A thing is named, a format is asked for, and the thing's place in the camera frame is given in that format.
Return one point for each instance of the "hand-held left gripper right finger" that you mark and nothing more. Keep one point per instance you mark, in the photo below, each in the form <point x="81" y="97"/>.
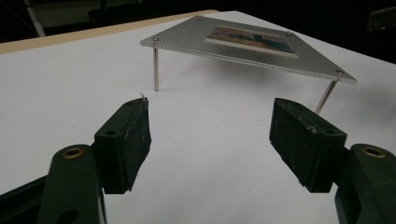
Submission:
<point x="303" y="143"/>

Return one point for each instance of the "clear acrylic picture frame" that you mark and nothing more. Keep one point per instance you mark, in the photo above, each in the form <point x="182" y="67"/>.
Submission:
<point x="186" y="37"/>

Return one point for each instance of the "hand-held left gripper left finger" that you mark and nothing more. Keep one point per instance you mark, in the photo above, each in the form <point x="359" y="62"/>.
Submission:
<point x="124" y="146"/>

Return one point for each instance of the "white metal stand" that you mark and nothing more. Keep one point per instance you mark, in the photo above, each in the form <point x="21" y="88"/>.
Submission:
<point x="35" y="18"/>

